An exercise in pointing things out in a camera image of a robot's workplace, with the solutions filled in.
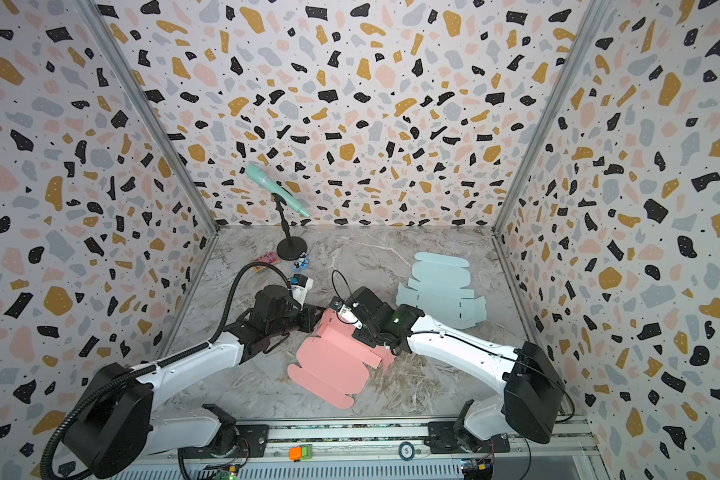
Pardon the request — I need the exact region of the pink paper box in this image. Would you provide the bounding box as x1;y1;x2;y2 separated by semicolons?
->
287;309;395;409

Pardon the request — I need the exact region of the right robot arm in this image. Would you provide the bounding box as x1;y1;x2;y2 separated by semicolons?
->
329;287;566;452

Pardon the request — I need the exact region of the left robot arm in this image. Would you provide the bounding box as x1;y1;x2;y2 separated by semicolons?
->
40;277;324;479

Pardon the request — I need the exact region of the small pink card box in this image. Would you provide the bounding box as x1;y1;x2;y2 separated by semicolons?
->
253;251;280;272

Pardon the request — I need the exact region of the mint flat paper box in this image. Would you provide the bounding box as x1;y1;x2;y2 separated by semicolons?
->
396;252;487;330

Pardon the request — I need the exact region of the small blue toy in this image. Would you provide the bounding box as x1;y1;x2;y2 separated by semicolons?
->
294;252;309;272

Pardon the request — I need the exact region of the black microphone stand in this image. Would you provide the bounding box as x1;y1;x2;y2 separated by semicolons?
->
272;194;308;261

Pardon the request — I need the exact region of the orange button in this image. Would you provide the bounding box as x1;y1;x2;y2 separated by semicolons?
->
288;444;312;462

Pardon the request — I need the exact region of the mint green microphone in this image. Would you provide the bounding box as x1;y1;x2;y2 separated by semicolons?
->
245;164;311;218

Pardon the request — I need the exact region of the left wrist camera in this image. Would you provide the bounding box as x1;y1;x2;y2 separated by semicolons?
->
291;273;314;306

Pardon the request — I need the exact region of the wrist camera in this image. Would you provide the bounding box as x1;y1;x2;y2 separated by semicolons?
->
331;300;359;325
291;273;314;306

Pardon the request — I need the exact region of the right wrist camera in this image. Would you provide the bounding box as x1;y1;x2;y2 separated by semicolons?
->
331;300;359;325

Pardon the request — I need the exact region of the black corrugated cable hose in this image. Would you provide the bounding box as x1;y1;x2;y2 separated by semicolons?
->
38;261;292;480

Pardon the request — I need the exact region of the thin black camera cable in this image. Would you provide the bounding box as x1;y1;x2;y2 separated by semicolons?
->
329;269;361;307

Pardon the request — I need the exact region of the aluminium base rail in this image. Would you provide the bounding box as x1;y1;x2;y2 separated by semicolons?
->
119;416;607;480

